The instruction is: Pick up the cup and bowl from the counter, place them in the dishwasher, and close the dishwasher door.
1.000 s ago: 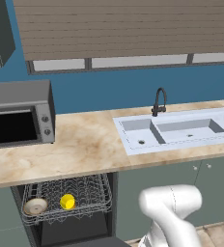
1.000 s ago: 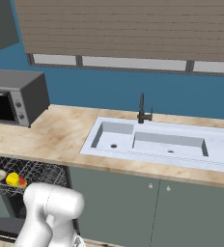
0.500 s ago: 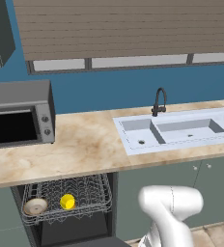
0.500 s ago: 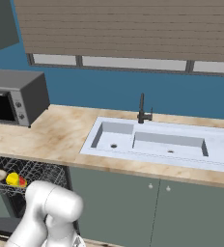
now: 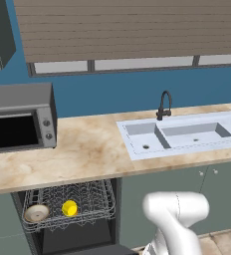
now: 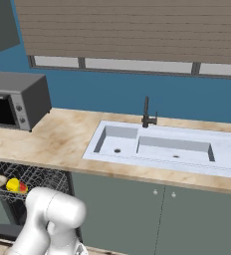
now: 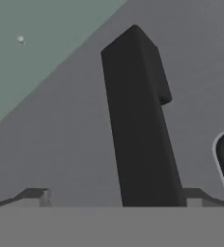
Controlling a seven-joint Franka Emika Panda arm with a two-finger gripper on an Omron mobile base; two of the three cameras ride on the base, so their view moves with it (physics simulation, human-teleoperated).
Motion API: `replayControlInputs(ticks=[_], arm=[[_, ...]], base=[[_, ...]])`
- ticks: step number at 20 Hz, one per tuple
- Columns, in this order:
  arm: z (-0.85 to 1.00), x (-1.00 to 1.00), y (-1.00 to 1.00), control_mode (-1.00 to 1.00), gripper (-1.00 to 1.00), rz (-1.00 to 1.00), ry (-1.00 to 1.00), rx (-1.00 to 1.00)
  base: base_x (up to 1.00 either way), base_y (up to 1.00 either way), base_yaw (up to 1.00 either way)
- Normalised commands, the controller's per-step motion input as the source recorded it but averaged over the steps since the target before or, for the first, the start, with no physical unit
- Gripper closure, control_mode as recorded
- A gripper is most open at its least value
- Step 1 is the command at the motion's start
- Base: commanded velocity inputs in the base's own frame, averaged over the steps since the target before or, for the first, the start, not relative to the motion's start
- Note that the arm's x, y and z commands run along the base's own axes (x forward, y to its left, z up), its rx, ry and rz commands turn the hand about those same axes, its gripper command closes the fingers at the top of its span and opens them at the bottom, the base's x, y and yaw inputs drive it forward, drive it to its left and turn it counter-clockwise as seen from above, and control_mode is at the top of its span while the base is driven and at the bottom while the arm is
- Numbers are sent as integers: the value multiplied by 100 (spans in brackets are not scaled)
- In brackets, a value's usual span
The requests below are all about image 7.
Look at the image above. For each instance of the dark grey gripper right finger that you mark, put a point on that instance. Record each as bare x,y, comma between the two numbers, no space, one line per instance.
197,197

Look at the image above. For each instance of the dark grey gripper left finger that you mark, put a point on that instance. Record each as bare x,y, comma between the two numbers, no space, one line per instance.
33,196

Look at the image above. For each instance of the tall black rectangular block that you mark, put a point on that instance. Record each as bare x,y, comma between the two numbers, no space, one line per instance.
139,128

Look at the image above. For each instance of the green cupboard front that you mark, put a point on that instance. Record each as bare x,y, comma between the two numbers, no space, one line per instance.
36,48

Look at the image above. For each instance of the small white round knob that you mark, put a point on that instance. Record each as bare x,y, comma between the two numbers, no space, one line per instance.
20,39

